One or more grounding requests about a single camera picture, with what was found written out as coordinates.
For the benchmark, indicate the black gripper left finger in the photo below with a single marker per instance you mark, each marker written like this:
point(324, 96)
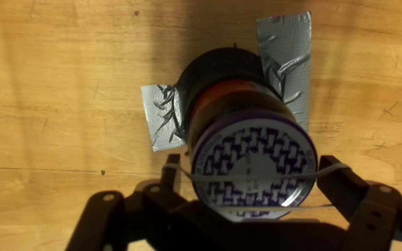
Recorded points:
point(171, 173)

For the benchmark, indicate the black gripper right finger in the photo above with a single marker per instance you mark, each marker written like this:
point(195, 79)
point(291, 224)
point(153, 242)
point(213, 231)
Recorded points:
point(344, 188)

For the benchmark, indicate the black orange cup purple base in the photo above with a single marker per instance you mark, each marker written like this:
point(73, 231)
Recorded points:
point(250, 159)

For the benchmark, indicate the grey duct tape strip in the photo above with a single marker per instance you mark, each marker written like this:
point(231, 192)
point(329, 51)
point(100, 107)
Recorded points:
point(281, 65)

